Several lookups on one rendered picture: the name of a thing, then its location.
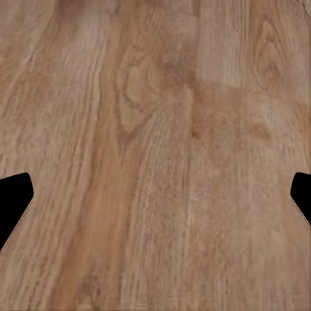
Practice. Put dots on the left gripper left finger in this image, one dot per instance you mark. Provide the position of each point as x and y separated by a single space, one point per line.
15 194

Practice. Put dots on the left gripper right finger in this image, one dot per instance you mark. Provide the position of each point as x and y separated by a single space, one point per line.
301 193

